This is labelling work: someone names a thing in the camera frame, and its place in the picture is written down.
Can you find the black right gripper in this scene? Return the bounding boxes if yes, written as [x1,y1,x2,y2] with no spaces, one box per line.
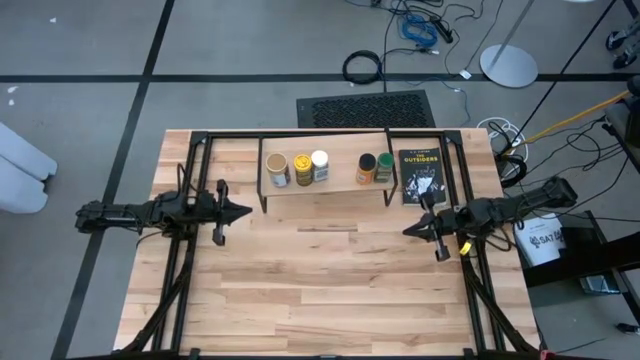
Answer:
[402,192,456,263]

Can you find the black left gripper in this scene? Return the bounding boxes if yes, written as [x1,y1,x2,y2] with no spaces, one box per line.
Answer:
[198,178,254,247]

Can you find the tan-lid furikake seasoning jar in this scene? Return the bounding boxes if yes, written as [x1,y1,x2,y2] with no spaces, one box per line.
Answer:
[265,151,291,189]

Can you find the green-lid oregano glass jar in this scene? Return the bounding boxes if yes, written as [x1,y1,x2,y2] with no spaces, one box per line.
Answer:
[374,152,395,184]

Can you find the yellow-lid crunchy onion can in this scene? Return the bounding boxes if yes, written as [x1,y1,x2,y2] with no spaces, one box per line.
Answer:
[292,153,314,188]

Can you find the orange turmeric bottle black lid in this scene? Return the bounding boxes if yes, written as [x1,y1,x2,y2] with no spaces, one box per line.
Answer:
[355,152,377,186]

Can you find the white-lid bagel sesame jar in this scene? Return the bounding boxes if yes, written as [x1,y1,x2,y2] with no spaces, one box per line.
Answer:
[310,149,330,183]

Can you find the wooden shelf riser black legs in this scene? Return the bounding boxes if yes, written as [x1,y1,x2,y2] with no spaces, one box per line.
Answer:
[256,127,400,215]

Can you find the black paperback book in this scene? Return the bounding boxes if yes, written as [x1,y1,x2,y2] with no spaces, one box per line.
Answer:
[398,147,448,206]

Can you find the black perforated floor mat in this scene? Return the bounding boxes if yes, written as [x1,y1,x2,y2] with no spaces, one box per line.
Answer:
[295,89,437,129]

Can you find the black side cart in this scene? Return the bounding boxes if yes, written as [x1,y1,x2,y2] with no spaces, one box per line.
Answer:
[519,209,640,301]

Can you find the black power strip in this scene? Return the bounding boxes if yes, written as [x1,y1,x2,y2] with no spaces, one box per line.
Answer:
[429,17,455,45]

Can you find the thin black pole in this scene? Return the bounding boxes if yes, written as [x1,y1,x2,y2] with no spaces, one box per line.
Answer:
[514,0,619,136]

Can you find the pale white floor object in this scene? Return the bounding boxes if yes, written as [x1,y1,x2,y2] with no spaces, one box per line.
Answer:
[0,122,59,215]

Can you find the person's shoe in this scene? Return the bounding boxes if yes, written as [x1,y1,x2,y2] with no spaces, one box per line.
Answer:
[612,47,640,70]
[605,27,640,51]

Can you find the white coiled cable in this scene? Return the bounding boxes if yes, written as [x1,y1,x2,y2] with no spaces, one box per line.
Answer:
[474,117,526,151]

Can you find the black coiled cable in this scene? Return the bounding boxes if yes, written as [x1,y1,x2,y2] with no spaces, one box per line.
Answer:
[342,49,385,85]

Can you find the yellow cable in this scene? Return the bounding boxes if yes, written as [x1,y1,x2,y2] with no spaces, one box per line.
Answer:
[509,89,631,151]

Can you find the blue coiled cable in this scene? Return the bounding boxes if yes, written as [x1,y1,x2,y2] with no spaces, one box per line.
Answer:
[399,12,440,49]

